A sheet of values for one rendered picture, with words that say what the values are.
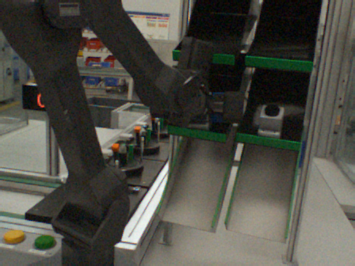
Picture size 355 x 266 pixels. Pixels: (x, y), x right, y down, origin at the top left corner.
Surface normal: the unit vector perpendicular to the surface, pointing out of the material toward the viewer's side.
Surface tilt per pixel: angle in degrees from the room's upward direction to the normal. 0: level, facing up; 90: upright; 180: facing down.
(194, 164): 45
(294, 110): 25
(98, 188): 62
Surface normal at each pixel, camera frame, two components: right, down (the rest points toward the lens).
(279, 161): -0.19, -0.54
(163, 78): 0.51, -0.06
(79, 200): -0.58, 0.34
